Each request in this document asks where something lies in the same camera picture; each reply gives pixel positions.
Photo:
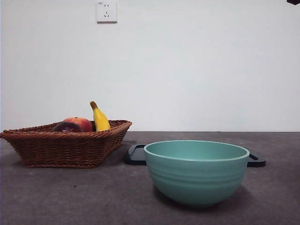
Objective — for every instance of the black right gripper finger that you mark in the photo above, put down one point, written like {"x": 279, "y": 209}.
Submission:
{"x": 294, "y": 2}

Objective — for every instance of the mint green bowl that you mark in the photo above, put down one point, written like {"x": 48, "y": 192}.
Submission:
{"x": 197, "y": 182}

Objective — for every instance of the dark purple plum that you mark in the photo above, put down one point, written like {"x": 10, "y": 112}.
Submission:
{"x": 66, "y": 127}

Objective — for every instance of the dark teal rectangular tray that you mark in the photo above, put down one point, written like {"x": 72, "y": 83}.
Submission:
{"x": 134, "y": 155}

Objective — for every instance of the yellow banana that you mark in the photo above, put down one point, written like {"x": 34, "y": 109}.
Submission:
{"x": 101, "y": 122}

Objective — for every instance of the red yellow apple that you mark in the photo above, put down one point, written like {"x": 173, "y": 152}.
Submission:
{"x": 84, "y": 123}

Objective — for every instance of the brown wicker basket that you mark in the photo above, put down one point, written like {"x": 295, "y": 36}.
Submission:
{"x": 63, "y": 150}

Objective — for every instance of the white wall socket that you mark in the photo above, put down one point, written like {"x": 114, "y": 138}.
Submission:
{"x": 107, "y": 11}

